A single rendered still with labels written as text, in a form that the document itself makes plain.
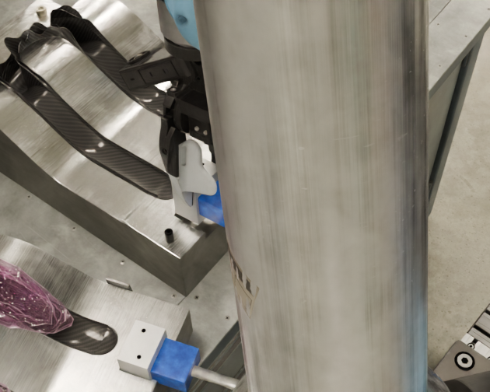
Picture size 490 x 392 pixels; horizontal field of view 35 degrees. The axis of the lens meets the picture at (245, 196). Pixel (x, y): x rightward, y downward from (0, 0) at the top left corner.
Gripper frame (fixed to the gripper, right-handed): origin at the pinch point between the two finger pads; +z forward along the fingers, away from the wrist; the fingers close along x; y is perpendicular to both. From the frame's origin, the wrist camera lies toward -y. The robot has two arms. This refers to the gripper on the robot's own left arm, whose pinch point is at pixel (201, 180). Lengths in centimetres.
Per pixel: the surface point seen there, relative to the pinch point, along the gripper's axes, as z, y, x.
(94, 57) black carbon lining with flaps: -2.4, -26.4, 9.5
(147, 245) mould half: 7.8, -4.0, -6.3
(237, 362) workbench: 45.8, -3.4, 7.2
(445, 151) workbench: 54, -4, 84
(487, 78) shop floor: 73, -18, 145
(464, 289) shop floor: 86, 9, 78
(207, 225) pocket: 8.1, -0.4, 0.6
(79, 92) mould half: -0.5, -24.2, 4.1
